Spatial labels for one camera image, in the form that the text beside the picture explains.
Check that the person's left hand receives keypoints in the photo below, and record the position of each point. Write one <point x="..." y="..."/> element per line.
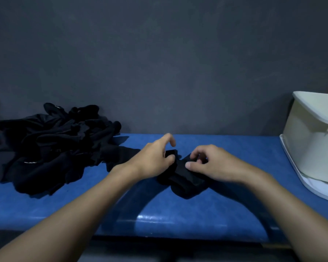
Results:
<point x="150" y="163"/>

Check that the person's right hand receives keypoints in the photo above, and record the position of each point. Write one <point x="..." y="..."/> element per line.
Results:
<point x="221" y="166"/>

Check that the black fingerless glove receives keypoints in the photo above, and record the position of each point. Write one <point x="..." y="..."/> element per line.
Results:
<point x="186" y="182"/>

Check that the white storage box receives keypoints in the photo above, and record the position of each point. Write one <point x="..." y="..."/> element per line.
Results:
<point x="311" y="144"/>

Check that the pile of black gloves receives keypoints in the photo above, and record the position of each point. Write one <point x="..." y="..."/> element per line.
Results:
<point x="49" y="150"/>

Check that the person's right forearm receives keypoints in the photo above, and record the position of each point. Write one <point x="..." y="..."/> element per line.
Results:
<point x="295" y="215"/>

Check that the person's left forearm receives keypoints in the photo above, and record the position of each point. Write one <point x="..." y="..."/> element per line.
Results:
<point x="71" y="221"/>

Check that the blue padded bench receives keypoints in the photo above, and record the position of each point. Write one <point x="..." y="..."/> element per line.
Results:
<point x="180" y="215"/>

